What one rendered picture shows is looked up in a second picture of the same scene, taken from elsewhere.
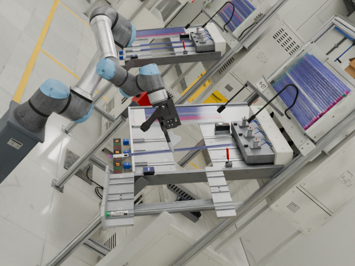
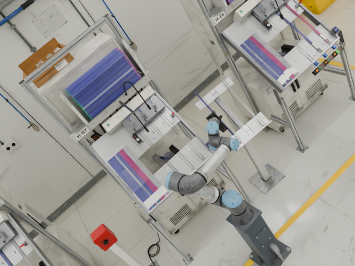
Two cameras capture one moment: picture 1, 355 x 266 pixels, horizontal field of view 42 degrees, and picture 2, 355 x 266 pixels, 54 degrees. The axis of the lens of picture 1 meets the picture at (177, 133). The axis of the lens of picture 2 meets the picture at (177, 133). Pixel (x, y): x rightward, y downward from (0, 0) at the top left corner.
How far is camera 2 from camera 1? 2.69 m
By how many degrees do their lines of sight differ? 68
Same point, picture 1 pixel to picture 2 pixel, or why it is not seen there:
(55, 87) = (234, 194)
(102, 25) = (207, 168)
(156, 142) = (175, 166)
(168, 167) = (194, 143)
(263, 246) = (74, 176)
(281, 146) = (147, 92)
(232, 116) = (113, 145)
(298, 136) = (141, 82)
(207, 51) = (11, 226)
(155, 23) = not seen: outside the picture
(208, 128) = (139, 149)
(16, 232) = not seen: hidden behind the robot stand
